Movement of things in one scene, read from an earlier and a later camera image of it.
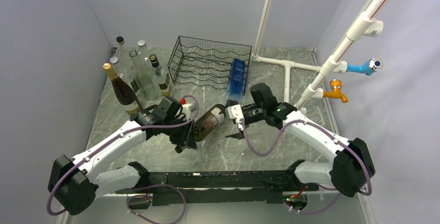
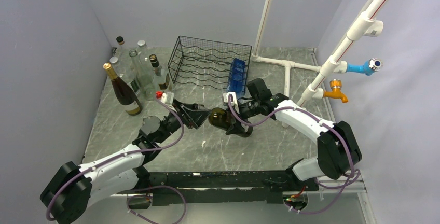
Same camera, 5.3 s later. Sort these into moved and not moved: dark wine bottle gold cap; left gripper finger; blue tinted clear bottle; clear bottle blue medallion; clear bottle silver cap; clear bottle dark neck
Moved: clear bottle dark neck; left gripper finger
Not moved: clear bottle silver cap; dark wine bottle gold cap; clear bottle blue medallion; blue tinted clear bottle
